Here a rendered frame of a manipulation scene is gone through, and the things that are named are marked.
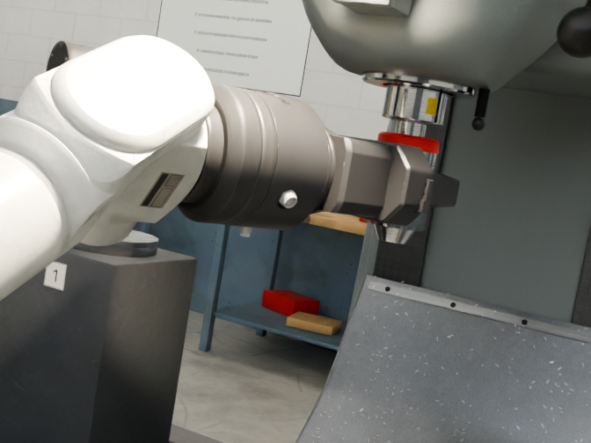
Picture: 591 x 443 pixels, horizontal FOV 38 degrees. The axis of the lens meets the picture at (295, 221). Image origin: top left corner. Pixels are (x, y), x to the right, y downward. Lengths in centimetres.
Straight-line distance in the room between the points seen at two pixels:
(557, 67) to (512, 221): 31
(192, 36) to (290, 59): 78
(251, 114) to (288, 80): 498
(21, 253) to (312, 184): 21
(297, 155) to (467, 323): 52
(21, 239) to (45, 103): 7
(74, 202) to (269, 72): 516
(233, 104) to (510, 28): 19
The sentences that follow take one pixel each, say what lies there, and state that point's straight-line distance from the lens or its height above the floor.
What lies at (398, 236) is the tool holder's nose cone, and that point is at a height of 119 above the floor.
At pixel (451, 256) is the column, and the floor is 115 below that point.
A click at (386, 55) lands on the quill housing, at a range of 58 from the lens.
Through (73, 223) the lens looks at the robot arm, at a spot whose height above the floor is 119.
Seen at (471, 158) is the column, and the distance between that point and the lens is 102.
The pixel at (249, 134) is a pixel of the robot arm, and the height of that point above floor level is 125.
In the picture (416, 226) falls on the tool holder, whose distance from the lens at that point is 63.
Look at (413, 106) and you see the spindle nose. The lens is 62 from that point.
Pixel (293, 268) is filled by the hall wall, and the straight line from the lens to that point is 541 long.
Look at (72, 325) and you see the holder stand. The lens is 73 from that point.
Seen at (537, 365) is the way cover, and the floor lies 105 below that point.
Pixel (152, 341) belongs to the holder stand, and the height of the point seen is 106.
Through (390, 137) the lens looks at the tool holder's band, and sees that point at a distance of 63.
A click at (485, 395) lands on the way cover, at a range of 98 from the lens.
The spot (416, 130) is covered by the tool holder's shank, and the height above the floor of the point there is 127.
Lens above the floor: 125
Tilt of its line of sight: 5 degrees down
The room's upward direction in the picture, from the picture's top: 9 degrees clockwise
